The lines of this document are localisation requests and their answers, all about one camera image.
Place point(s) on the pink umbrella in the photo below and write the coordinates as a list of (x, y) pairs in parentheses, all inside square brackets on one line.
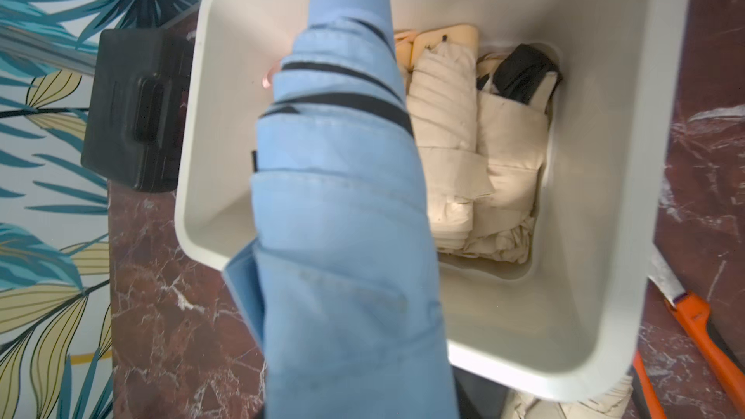
[(268, 79)]

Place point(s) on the blue umbrella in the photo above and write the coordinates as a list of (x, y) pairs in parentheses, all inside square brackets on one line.
[(340, 286)]

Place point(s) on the black plastic tool case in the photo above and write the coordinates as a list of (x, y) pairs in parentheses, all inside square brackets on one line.
[(136, 117)]

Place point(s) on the left aluminium corner post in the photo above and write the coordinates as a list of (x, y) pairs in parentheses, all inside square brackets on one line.
[(30, 46)]

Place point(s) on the orange handled pliers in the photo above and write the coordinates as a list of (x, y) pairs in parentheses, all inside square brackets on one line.
[(693, 314)]

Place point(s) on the beige black strap umbrella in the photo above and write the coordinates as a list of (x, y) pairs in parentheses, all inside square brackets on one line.
[(611, 404)]

